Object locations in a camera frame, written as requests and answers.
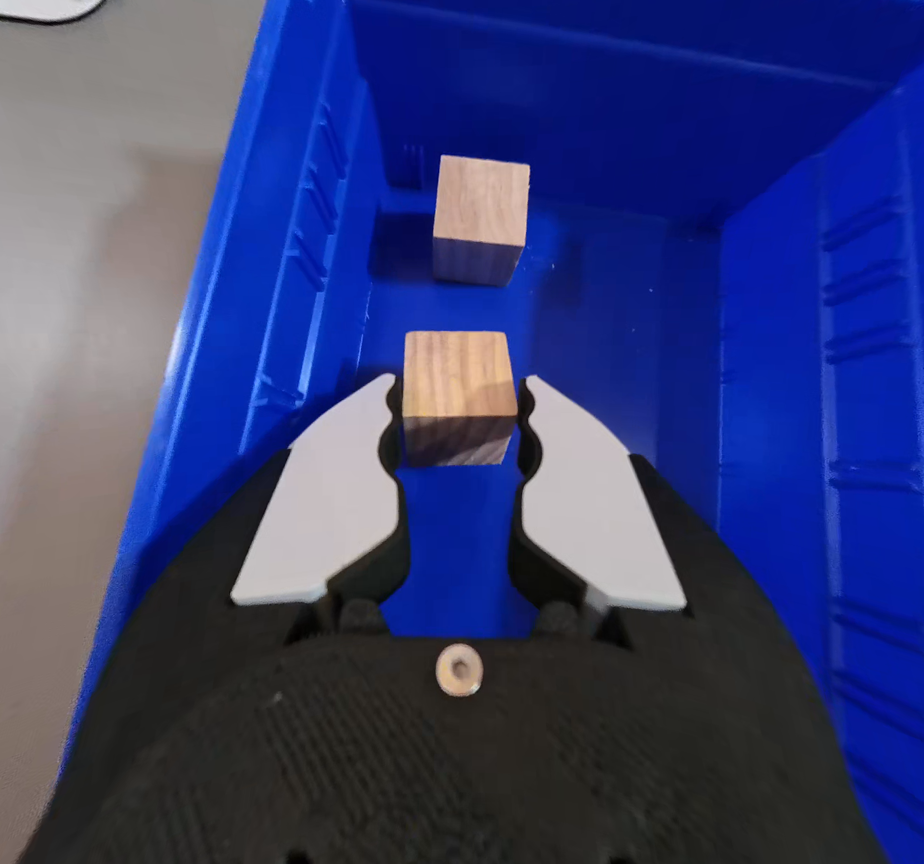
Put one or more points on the grey desk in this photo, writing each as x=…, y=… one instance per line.
x=94, y=228

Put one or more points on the blue-taped wooden cube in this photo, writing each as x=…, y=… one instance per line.
x=480, y=207
x=458, y=380

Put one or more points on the blue plastic bin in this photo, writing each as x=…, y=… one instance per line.
x=650, y=301

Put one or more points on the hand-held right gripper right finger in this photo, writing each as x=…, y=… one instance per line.
x=599, y=517

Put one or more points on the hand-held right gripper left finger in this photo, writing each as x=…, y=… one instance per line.
x=317, y=517

